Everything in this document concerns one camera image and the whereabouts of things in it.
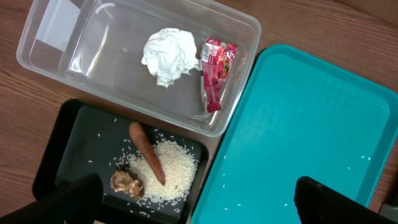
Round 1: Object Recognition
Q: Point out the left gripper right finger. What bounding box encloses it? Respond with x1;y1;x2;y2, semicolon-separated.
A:
294;176;395;224

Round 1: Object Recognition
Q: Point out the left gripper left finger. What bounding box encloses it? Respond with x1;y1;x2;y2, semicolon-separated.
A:
1;174;103;224

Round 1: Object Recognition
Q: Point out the brown food chunk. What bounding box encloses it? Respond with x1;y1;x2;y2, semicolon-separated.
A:
110;167;144;201

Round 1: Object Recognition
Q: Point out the brown sausage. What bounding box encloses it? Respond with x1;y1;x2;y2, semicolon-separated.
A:
129;122;165;185

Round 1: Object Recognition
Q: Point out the pile of white rice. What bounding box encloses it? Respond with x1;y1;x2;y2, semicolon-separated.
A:
126;140;198;203

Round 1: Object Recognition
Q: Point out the white napkin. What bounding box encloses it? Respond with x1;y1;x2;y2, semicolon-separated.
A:
141;28;201;88

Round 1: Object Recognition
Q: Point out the red snack wrapper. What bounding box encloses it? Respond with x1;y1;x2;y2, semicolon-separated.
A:
200;38;238;113

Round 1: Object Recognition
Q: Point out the black plastic tray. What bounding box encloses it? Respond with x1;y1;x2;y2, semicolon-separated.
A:
32;100;208;224

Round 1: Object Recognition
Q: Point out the teal serving tray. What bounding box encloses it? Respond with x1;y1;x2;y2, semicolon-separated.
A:
192;45;397;224

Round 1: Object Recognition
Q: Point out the clear plastic bin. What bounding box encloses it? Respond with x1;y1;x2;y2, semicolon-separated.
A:
16;0;261;137

